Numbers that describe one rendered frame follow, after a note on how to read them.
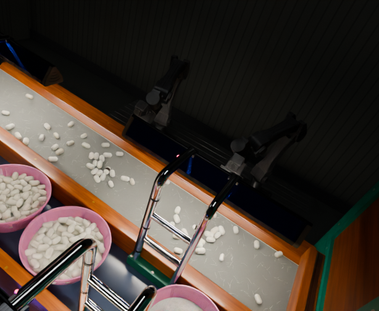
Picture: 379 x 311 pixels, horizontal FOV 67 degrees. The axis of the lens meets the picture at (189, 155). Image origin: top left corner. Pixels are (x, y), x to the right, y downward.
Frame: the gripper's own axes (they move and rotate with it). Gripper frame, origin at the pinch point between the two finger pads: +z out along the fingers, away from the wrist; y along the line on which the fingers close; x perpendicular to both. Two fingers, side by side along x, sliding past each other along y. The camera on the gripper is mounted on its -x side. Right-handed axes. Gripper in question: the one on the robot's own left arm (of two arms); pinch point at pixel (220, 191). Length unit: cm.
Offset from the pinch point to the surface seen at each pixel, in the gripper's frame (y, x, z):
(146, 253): -8.0, -14.3, 33.0
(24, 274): -30, -34, 53
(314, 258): 40.7, -2.6, 2.2
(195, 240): 4.8, -34.7, 19.0
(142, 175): -32.1, 5.2, 11.5
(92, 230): -28.2, -15.2, 37.3
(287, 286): 38.7, 1.9, 15.4
